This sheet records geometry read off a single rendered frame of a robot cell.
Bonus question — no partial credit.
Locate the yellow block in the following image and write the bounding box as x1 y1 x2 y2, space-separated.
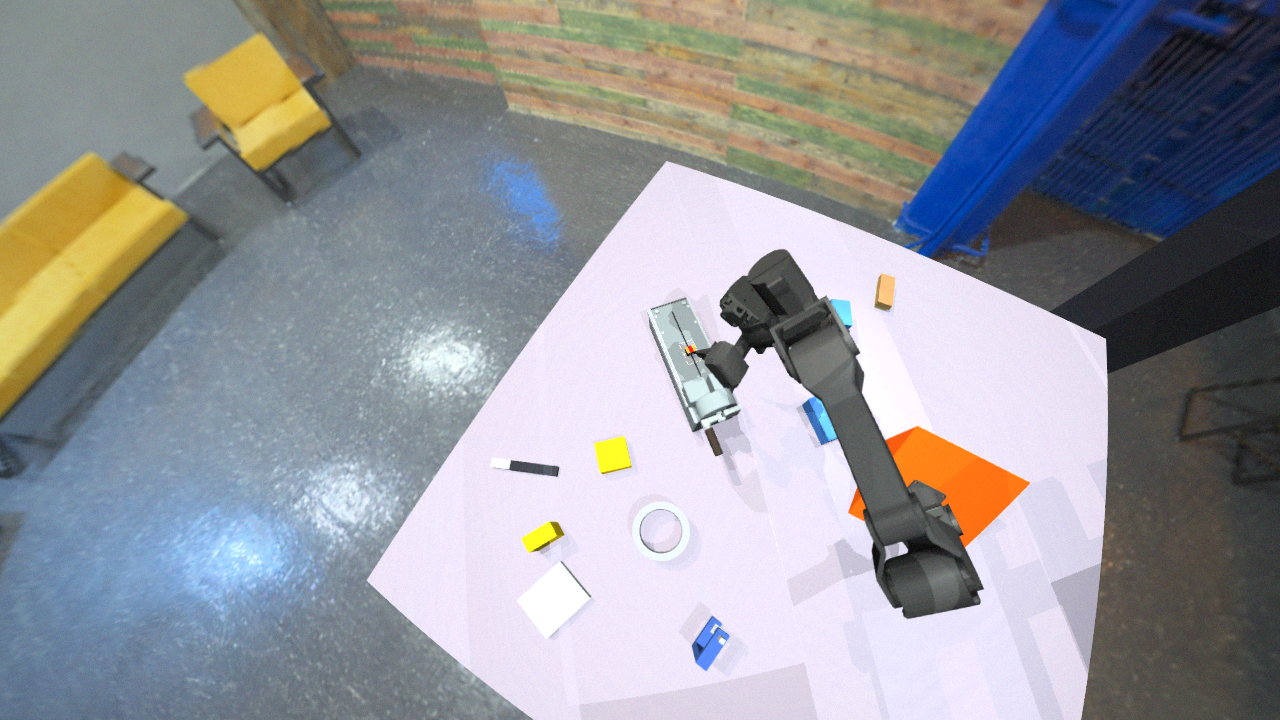
522 521 564 552
595 436 632 474

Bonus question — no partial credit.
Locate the blue c-clamp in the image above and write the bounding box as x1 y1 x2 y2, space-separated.
692 616 730 670

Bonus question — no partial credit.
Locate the blue block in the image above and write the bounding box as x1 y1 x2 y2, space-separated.
831 299 852 329
803 397 837 445

